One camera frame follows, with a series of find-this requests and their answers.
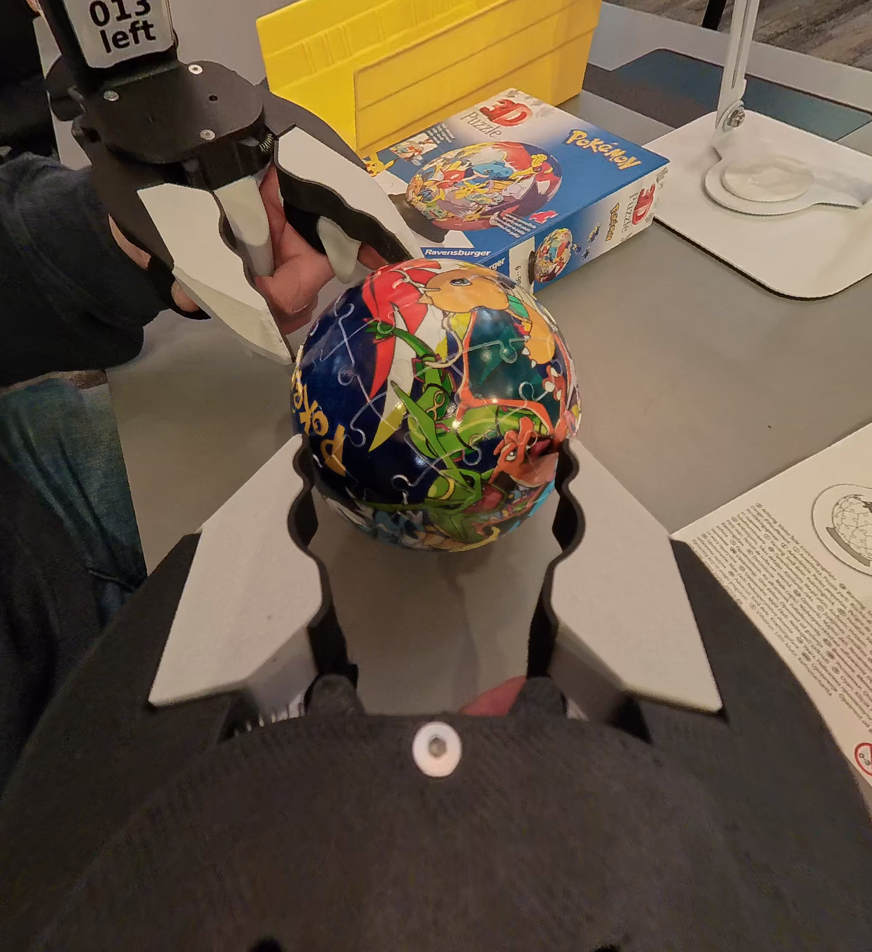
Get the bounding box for colourful puzzle ball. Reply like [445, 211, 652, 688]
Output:
[289, 260, 581, 553]

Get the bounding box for blue puzzle box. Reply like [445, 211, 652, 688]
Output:
[365, 88, 671, 293]

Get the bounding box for white instruction leaflet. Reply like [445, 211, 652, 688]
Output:
[671, 420, 872, 837]

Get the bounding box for person's left forearm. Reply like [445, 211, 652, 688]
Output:
[0, 152, 184, 389]

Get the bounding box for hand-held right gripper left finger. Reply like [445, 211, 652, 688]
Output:
[148, 435, 358, 708]

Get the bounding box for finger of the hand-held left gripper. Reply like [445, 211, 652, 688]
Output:
[272, 126, 418, 287]
[137, 173, 295, 365]

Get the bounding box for person's right hand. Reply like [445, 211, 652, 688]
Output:
[464, 674, 529, 717]

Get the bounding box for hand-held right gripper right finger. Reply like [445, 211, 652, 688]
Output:
[526, 437, 724, 715]

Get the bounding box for person's left hand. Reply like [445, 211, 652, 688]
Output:
[253, 167, 390, 336]

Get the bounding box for yellow plastic bin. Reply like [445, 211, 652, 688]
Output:
[256, 0, 604, 157]

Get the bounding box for person's blue jeans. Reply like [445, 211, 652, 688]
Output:
[0, 375, 148, 618]

